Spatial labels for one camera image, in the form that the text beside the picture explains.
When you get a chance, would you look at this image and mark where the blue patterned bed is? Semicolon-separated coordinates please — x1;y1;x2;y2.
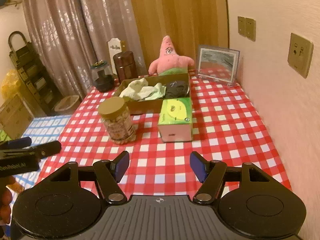
15;115;73;193

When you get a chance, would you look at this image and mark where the pink starfish plush toy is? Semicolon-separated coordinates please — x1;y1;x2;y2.
148;35;195;77

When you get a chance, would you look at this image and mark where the clear picture frame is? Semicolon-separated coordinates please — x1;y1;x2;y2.
195;44;241;87

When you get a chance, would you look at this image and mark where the large beige wall socket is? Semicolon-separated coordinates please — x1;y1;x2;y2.
287;32;314;78

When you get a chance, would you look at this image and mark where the yellow green garment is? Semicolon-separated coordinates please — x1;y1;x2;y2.
157;97;193;143

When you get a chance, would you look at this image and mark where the light green cloth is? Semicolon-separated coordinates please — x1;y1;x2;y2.
139;82;167;101

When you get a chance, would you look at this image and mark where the yellow plastic bag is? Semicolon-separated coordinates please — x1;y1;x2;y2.
1;69;22;99

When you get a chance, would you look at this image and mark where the red white checked tablecloth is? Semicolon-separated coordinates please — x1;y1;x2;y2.
37;74;293;195

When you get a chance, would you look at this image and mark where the person's left hand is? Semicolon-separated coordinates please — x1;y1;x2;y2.
0;175;24;227

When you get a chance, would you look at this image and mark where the black cloth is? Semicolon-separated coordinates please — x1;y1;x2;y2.
164;80;191;99

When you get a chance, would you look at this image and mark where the brown cardboard box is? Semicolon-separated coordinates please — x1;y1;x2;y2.
114;73;193;115

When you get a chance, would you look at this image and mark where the black metal shelf rack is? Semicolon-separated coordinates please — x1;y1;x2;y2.
9;31;60;117

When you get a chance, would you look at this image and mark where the white chair back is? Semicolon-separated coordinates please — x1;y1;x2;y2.
107;38;127;57

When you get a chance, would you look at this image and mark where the beige patterned curtain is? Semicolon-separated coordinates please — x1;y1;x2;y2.
21;0;100;100
76;0;147;75

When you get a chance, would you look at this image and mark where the white cloth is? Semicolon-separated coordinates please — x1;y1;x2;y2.
119;77;150;100

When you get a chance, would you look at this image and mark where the beige wastebasket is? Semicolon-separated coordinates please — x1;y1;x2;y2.
54;95;80;112

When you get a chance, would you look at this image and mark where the cardboard carton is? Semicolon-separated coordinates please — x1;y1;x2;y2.
0;94;34;139

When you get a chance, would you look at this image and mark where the wooden door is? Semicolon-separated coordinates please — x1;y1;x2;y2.
127;0;229;75

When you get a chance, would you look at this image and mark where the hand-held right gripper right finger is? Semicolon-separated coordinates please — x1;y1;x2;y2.
189;151;273;204

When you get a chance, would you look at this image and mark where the nut jar with gold lid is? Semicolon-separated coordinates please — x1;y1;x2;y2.
97;97;137;145

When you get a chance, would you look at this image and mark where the brown cylindrical canister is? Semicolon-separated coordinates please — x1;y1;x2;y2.
113;51;138;82

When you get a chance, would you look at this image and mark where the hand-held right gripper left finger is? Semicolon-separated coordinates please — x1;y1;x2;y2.
49;151;130;204

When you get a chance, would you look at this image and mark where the glass jar with dark base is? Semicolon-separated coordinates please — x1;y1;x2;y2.
90;60;114;92

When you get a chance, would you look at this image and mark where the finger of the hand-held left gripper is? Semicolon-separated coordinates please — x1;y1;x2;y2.
0;141;62;158
0;137;32;150

